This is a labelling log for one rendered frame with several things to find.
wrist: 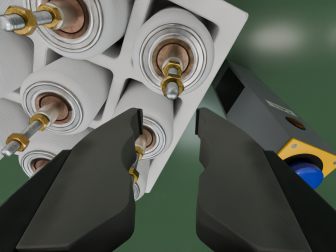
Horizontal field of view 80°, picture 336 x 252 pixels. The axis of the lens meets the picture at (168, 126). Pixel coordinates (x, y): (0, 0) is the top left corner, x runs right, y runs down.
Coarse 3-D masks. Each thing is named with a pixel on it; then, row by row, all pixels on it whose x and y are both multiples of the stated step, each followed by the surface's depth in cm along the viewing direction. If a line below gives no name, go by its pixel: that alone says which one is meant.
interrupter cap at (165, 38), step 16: (160, 32) 21; (176, 32) 21; (192, 32) 21; (144, 48) 22; (160, 48) 22; (176, 48) 22; (192, 48) 22; (144, 64) 23; (160, 64) 23; (192, 64) 23; (160, 80) 24; (192, 80) 24
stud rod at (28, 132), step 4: (32, 124) 22; (36, 124) 23; (40, 124) 23; (28, 128) 22; (32, 128) 22; (36, 128) 22; (20, 132) 21; (24, 132) 21; (28, 132) 21; (32, 132) 22; (28, 136) 21; (8, 144) 19; (12, 144) 19; (16, 144) 20; (4, 148) 19; (8, 148) 19; (12, 148) 19; (16, 148) 20; (4, 152) 19; (8, 152) 19; (12, 152) 19; (8, 156) 19
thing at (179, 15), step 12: (156, 12) 29; (168, 12) 21; (180, 12) 21; (144, 24) 22; (156, 24) 21; (192, 24) 21; (144, 36) 22; (204, 36) 22; (132, 48) 23; (132, 60) 24; (204, 72) 24; (144, 84) 25
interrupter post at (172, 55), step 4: (168, 52) 22; (172, 52) 21; (176, 52) 22; (164, 56) 21; (168, 56) 20; (172, 56) 20; (176, 56) 20; (180, 56) 21; (164, 60) 20; (168, 60) 20; (172, 60) 20; (176, 60) 20; (180, 60) 20; (164, 64) 20; (180, 64) 20
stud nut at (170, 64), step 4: (168, 64) 19; (172, 64) 19; (176, 64) 19; (164, 68) 19; (168, 68) 19; (176, 68) 19; (180, 68) 19; (164, 72) 19; (180, 72) 19; (164, 76) 19
